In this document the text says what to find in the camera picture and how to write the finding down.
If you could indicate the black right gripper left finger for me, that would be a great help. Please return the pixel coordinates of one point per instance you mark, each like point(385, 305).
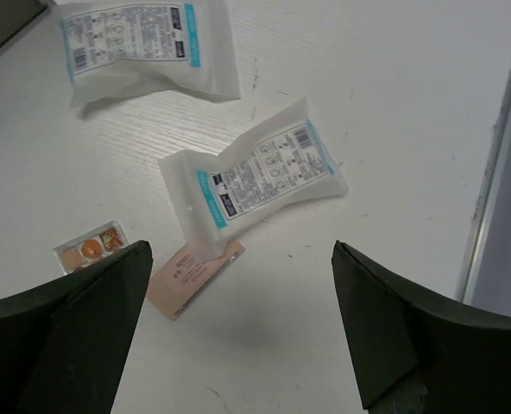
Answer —
point(64, 344)

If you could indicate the pink makeup box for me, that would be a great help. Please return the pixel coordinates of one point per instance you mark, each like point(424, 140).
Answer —
point(172, 288)

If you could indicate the white cotton pad pack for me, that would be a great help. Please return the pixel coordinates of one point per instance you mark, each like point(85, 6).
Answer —
point(121, 49)
point(279, 162)

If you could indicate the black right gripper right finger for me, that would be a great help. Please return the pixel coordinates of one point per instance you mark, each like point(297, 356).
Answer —
point(416, 351)

